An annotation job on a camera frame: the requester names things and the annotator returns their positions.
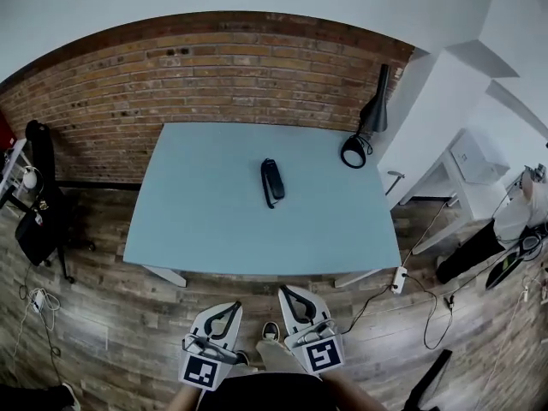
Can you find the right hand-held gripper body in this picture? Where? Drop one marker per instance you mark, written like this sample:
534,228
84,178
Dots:
323,355

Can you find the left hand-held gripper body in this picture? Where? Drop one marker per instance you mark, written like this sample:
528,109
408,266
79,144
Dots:
200,373

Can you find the black and green object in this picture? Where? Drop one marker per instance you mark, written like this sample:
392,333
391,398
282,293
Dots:
503,272

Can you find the person's left forearm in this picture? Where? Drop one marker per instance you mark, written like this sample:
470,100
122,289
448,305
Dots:
184,400

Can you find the black office chair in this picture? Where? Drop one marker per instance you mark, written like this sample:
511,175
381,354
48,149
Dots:
43,156
428,383

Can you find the person's black shirt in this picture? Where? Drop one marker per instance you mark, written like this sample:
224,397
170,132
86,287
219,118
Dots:
265,394

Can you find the red board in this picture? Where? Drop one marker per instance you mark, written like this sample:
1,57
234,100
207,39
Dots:
5,131

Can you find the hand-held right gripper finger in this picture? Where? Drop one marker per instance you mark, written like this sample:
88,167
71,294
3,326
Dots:
316,308
289,315

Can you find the white charger block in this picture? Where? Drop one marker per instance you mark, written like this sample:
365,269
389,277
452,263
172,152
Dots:
37,301

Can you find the small white round object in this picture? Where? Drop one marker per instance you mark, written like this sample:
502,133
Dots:
30,178

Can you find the white table leg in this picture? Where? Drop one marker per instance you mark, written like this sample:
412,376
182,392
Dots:
355,277
167,275

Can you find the white side cabinet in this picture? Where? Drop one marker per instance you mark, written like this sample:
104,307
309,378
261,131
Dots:
466,199

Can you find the black desk lamp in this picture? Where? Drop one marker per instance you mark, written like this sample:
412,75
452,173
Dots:
377,109

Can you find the person's black white shoe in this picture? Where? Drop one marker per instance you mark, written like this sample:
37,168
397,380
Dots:
270,331
242,359

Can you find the white power strip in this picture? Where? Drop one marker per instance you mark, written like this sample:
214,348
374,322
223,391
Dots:
398,278

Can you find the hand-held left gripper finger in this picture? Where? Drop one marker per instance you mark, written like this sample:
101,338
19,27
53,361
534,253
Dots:
200,327
231,330

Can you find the person's beige trousers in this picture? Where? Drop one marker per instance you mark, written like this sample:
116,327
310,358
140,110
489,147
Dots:
276,358

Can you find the person's right forearm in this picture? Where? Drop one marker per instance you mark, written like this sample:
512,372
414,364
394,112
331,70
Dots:
351,392

